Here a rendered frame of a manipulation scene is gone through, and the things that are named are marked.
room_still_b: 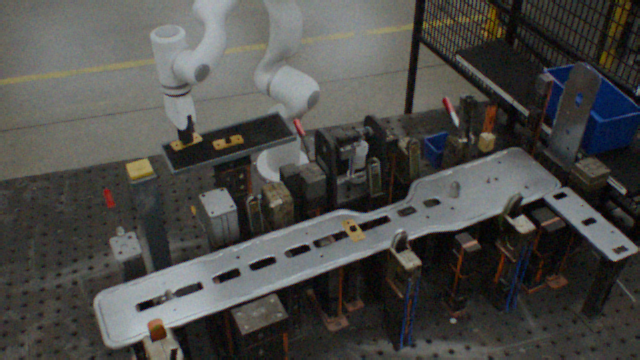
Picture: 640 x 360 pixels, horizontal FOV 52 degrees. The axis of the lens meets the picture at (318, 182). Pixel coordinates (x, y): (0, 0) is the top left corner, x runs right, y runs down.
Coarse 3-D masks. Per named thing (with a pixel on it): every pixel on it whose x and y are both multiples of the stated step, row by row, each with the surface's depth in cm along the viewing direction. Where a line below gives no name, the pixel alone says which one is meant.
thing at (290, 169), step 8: (280, 168) 189; (288, 168) 189; (296, 168) 189; (280, 176) 191; (288, 176) 187; (296, 176) 188; (288, 184) 189; (296, 184) 190; (296, 192) 193; (296, 200) 195; (296, 208) 197; (296, 216) 199; (296, 248) 209
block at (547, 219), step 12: (540, 216) 191; (552, 216) 191; (540, 228) 189; (552, 228) 187; (540, 240) 191; (552, 240) 190; (528, 252) 199; (540, 252) 193; (552, 252) 197; (528, 264) 201; (540, 264) 198; (528, 276) 202; (540, 276) 203; (528, 288) 204; (540, 288) 206
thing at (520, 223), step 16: (512, 224) 180; (528, 224) 180; (496, 240) 190; (512, 240) 183; (528, 240) 181; (496, 256) 193; (512, 256) 185; (528, 256) 186; (496, 272) 195; (512, 272) 191; (496, 288) 198; (512, 288) 193; (496, 304) 200; (512, 304) 200
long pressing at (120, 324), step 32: (480, 160) 206; (512, 160) 207; (416, 192) 196; (480, 192) 196; (512, 192) 196; (544, 192) 196; (320, 224) 186; (384, 224) 186; (416, 224) 186; (448, 224) 186; (224, 256) 177; (256, 256) 177; (320, 256) 177; (352, 256) 177; (128, 288) 168; (160, 288) 168; (224, 288) 169; (256, 288) 169; (128, 320) 161; (192, 320) 162
